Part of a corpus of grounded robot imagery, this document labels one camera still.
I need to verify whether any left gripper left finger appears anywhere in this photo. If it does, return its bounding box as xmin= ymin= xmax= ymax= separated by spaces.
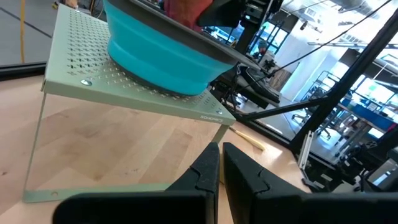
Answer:
xmin=52 ymin=142 xmax=220 ymax=224

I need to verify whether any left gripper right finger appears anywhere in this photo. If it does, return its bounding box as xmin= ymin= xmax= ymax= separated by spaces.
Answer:
xmin=223 ymin=142 xmax=398 ymax=224

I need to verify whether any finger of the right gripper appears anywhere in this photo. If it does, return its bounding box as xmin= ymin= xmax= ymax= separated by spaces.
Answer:
xmin=197 ymin=0 xmax=246 ymax=27

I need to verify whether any large orange red toy mango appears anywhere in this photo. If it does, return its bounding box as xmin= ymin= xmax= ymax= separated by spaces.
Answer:
xmin=164 ymin=0 xmax=215 ymax=33

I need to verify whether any teal collapsible bowl grey rim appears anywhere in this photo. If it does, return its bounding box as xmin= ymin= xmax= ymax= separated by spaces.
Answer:
xmin=102 ymin=0 xmax=262 ymax=96

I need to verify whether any person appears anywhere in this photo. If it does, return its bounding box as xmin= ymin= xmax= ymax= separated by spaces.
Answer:
xmin=256 ymin=40 xmax=271 ymax=60
xmin=52 ymin=0 xmax=105 ymax=18

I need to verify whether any pale green perforated metal shelf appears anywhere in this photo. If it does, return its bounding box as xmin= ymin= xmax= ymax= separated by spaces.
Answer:
xmin=22 ymin=3 xmax=237 ymax=203

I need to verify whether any knife with cream handle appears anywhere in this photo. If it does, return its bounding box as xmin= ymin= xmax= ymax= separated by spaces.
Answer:
xmin=229 ymin=126 xmax=266 ymax=152

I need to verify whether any yellow cable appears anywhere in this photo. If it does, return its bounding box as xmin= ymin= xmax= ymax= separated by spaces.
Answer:
xmin=19 ymin=0 xmax=26 ymax=64

